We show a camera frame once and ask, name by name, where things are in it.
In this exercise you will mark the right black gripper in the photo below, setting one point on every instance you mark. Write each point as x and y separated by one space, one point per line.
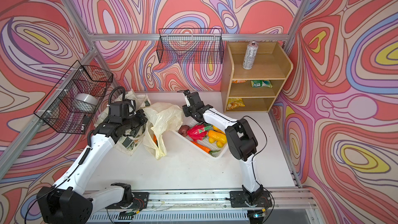
185 109

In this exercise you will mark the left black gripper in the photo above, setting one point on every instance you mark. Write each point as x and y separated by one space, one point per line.
140 114

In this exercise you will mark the leaf print canvas tote bag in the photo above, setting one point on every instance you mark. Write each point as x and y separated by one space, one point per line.
126 144

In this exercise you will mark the white perforated plastic basket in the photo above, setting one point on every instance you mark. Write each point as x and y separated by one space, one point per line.
215 153

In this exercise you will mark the cream plastic grocery bag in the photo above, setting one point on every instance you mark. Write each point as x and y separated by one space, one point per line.
162 117

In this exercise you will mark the toy carrot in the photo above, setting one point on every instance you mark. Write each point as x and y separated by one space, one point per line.
155 139
205 149

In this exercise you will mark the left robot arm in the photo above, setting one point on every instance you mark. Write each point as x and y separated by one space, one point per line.
65 202

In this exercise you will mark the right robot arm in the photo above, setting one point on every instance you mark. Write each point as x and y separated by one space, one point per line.
242 144

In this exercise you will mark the toy pink dragon fruit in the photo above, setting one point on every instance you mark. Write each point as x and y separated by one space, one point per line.
199 132

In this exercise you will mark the toy dark red fruit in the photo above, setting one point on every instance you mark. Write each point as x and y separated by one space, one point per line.
183 130

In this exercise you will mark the toy yellow corn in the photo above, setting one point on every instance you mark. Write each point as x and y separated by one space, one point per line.
217 136

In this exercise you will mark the yellow chips packet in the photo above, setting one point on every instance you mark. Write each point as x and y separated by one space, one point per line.
234 103

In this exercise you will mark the white tape roll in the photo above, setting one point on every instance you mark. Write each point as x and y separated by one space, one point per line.
85 103

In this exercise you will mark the wooden shelf unit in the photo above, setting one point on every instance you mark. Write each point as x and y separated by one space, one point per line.
271 63

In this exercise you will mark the green snack packet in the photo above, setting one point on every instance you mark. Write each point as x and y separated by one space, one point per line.
261 84

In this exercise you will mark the black wire basket left wall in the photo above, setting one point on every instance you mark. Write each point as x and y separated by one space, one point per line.
71 104

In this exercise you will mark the black wire basket wall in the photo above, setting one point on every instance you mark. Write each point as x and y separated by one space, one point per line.
71 104
190 46

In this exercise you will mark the black wire basket back wall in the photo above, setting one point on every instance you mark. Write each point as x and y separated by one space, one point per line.
190 46

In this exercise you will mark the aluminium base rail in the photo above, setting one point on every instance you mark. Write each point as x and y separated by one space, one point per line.
276 206

